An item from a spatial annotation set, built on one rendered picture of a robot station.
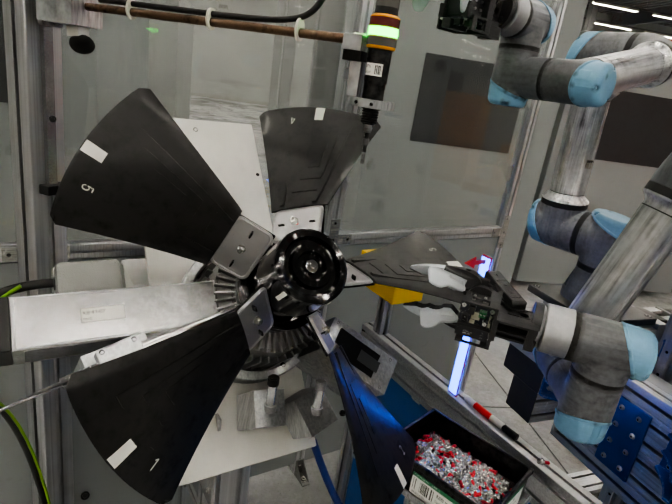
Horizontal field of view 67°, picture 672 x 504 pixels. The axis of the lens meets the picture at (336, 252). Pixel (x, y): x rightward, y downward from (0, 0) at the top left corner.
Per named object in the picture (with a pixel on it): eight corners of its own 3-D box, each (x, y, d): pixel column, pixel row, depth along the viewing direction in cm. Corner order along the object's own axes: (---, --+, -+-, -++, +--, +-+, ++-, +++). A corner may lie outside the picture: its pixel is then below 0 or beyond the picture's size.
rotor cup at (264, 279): (245, 338, 79) (278, 319, 68) (230, 250, 83) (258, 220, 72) (325, 326, 87) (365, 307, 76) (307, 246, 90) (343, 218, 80)
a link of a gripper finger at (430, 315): (395, 316, 82) (453, 318, 78) (405, 300, 87) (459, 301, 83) (398, 333, 83) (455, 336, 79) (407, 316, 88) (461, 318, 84)
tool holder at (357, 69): (328, 101, 75) (338, 30, 72) (346, 102, 81) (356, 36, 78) (385, 111, 72) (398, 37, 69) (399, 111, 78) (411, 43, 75)
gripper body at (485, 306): (459, 297, 75) (544, 320, 71) (468, 274, 82) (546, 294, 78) (449, 340, 78) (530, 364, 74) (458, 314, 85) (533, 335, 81)
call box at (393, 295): (355, 285, 137) (361, 248, 134) (384, 282, 143) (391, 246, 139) (390, 310, 125) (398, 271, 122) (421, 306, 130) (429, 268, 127)
